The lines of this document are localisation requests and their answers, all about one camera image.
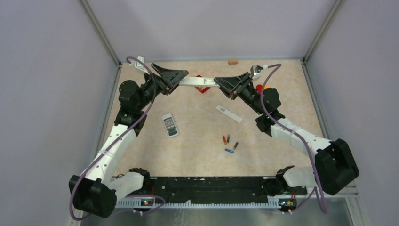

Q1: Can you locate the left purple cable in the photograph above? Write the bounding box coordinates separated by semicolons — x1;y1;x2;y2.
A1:
69;56;166;221

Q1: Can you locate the red toy bin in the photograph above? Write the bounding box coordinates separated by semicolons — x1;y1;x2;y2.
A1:
195;78;210;94

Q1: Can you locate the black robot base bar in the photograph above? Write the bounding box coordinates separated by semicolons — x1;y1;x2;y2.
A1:
131;177;308;204

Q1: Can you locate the grey remote control with buttons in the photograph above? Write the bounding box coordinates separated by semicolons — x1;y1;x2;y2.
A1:
161;113;179;138

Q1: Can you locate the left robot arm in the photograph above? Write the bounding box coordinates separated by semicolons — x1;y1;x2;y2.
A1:
69;63;189;221

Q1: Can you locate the red oval toy block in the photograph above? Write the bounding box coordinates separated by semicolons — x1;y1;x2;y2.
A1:
256;84;263;94

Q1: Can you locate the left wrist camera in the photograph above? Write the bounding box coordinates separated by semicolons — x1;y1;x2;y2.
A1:
131;56;146;71

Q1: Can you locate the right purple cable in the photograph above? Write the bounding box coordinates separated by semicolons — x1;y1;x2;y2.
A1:
260;64;328;215

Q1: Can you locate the tan wooden block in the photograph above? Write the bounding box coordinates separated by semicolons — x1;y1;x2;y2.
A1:
228;59;238;65

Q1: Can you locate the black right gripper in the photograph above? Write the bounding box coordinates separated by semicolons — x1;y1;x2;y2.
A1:
214;72;264;115

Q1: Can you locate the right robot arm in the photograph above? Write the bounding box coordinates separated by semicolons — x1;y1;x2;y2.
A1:
214;73;359;195

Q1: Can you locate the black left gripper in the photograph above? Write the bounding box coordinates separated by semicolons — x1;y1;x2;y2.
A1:
136;63;188;110

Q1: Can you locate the purple cable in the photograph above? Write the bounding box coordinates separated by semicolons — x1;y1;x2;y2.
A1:
69;56;166;221
260;64;328;215

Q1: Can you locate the white remote battery cover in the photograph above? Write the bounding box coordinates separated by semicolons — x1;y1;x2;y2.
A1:
216;105;242;123

